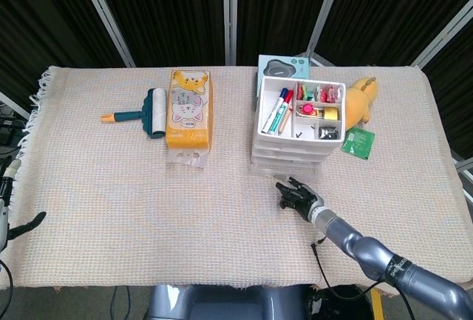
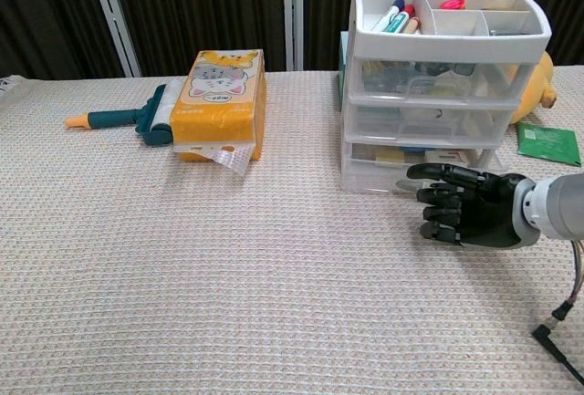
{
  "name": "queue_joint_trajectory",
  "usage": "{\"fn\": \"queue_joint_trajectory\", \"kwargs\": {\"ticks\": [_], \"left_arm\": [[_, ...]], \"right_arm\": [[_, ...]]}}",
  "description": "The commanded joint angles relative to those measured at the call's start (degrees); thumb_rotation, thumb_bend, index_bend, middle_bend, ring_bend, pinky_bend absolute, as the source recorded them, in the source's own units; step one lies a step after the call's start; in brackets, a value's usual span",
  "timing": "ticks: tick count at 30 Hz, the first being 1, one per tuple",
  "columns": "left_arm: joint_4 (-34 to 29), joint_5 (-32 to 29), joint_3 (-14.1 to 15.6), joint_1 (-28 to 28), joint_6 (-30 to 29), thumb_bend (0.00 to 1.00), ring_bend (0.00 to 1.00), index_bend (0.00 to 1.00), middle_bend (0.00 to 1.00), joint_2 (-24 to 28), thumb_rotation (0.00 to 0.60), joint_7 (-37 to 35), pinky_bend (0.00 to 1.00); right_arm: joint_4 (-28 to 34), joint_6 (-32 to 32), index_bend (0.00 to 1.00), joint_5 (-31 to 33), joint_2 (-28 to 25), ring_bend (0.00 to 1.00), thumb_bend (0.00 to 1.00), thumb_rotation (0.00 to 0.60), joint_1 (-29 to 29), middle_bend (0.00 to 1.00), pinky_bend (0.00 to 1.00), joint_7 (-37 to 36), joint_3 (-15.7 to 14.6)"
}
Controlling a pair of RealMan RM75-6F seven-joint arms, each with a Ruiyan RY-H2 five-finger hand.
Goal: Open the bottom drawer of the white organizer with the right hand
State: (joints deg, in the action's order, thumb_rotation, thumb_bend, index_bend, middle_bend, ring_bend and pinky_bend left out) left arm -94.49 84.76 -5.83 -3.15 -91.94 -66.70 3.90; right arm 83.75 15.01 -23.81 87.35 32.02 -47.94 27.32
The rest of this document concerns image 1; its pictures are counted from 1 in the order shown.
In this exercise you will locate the black electronic equipment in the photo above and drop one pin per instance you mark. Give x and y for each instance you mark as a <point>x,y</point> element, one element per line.
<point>7,128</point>

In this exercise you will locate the clear bottom drawer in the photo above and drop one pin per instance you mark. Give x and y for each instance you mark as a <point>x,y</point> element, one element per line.
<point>281,170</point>

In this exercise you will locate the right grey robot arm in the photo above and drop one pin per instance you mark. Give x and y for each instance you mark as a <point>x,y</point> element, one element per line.
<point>373,253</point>

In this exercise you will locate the yellow plush toy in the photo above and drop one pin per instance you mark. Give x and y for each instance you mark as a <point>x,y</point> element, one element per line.
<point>360,102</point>

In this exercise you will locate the green sachet packet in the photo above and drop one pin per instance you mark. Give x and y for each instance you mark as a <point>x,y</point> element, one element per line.
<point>357,142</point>

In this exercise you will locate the wooden coloured pen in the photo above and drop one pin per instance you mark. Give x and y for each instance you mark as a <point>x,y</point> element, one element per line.
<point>285,122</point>

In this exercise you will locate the clear top drawer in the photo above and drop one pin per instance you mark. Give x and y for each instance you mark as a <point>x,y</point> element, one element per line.
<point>295,148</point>

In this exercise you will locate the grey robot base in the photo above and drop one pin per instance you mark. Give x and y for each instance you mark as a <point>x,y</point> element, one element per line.
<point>221,303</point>

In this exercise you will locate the bag of red green clips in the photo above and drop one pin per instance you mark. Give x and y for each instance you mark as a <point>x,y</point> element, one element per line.
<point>303,91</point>

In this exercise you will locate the black binder clips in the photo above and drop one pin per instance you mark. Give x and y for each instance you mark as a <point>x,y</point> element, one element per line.
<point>328,132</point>

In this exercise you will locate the blue cap whiteboard marker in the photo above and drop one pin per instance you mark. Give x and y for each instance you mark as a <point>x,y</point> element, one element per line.
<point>275,109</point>

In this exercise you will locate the red cap green marker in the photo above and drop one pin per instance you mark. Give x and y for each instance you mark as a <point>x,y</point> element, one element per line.
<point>279,115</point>

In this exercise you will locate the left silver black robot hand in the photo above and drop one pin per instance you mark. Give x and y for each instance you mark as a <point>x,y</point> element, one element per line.
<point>22,224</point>

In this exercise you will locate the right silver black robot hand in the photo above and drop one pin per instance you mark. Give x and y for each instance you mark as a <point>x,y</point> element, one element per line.
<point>301,200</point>

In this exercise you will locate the light blue product box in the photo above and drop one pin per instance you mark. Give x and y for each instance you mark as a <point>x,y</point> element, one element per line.
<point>282,65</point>

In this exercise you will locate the teal lint roller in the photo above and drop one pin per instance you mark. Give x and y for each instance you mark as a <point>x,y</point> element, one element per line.
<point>157,113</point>

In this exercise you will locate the clear drawer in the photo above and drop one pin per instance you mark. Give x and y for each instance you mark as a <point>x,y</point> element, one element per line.
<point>281,170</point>
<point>288,157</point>
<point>295,148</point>

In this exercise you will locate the orange cat print tissue pack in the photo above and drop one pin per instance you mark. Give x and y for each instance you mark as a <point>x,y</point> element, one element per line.
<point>190,113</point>

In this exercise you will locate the white drawer organizer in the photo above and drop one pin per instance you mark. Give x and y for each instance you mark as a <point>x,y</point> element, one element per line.
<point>268,96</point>

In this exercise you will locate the pink round clip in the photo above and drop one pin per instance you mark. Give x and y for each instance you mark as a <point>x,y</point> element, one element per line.
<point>307,109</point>

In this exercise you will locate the beige woven tablecloth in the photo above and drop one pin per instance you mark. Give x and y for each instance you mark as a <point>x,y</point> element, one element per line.
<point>184,216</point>

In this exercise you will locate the bag of red candies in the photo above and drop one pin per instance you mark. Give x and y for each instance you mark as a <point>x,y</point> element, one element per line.
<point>329,93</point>

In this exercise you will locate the clear middle drawer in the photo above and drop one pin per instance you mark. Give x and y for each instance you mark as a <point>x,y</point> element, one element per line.
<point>288,157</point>

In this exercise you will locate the aluminium screen frame post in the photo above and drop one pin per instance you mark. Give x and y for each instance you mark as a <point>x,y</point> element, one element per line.
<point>105,17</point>
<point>443,32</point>
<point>325,13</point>
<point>230,17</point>

